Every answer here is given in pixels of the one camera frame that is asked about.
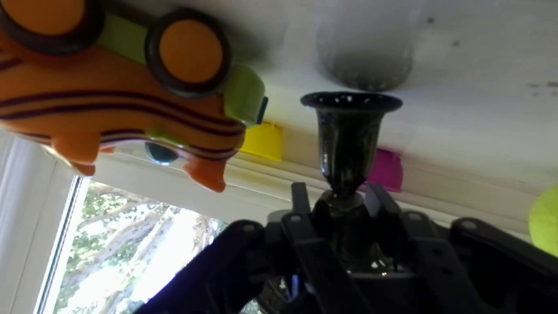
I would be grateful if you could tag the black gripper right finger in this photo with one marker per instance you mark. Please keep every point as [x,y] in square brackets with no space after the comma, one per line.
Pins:
[482,272]

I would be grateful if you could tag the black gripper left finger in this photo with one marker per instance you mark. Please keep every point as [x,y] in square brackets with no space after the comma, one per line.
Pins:
[245,267]

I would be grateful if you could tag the black vase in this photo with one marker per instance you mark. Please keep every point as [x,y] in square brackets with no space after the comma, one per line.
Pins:
[349,139]

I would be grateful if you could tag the magenta plastic cup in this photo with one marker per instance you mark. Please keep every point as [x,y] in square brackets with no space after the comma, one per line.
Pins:
[386,169]

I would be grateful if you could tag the white window frame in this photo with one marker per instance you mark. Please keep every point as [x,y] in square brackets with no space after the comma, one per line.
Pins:
[28,232]

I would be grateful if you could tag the yellow-green ball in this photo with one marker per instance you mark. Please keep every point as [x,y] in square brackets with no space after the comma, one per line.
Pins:
[548,223]

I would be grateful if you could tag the orange toy car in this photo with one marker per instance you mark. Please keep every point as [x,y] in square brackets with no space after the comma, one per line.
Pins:
[88,87]

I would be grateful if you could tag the yellow plastic cup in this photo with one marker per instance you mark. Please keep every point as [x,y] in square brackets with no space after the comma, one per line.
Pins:
[264,141]

